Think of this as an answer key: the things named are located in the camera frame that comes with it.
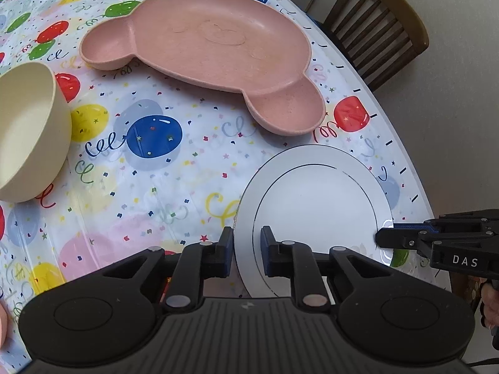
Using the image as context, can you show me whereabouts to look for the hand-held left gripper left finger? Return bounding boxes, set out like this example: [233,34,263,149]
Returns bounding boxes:
[102,226,235,313]

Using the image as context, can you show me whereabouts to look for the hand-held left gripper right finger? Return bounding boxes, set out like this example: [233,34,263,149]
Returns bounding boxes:
[260,225,391,313]

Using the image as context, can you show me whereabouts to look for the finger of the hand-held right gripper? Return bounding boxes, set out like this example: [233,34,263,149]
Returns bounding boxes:
[384,209,499,235]
[375,228,434,257]

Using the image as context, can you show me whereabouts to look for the white round plate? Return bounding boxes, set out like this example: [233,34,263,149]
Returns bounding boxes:
[233,145,394,299]

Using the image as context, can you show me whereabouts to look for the cream bowl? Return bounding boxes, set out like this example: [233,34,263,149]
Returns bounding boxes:
[0,62,73,203]

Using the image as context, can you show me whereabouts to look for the person's right hand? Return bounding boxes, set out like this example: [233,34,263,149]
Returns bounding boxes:
[480,280,499,339]

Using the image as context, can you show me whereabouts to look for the balloon print tablecloth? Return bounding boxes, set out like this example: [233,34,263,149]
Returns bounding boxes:
[0,0,437,374]

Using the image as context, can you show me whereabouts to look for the dark wooden slatted chair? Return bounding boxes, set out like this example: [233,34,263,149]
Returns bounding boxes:
[323,0,430,93]

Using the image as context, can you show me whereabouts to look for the pink bear-shaped plate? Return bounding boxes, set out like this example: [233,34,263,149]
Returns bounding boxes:
[79,0,327,137]

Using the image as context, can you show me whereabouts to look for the pink heart-shaped dish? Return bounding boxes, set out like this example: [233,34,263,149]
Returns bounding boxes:
[0,303,9,348]

